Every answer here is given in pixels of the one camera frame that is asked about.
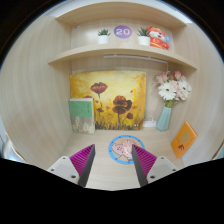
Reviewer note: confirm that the pink and white flower bouquet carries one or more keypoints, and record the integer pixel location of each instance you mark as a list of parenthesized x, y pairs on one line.
[(171, 88)]

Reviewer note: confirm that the teal faceted vase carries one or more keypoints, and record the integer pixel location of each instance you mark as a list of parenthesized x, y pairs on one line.
[(164, 120)]

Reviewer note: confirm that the pink computer mouse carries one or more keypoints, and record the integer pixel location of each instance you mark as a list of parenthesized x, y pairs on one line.
[(126, 150)]

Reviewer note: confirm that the yellow poppy flower painting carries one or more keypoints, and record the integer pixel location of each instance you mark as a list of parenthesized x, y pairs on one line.
[(113, 90)]

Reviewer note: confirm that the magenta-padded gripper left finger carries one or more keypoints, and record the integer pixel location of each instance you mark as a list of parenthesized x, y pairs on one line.
[(76, 166)]

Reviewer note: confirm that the round blue-rimmed cartoon mouse pad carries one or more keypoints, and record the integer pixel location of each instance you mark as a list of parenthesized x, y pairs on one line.
[(115, 154)]

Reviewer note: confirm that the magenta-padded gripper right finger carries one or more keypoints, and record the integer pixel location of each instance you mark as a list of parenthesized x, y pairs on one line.
[(148, 166)]

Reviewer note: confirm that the white light bar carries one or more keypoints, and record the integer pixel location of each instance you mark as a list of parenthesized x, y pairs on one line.
[(136, 58)]

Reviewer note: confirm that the green and beige book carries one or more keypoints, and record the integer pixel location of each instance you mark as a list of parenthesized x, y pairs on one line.
[(81, 115)]

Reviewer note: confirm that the orange book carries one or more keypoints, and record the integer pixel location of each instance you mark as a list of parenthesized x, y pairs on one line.
[(183, 140)]

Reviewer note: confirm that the wooden wall shelf unit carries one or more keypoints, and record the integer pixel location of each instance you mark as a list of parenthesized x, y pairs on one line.
[(116, 50)]

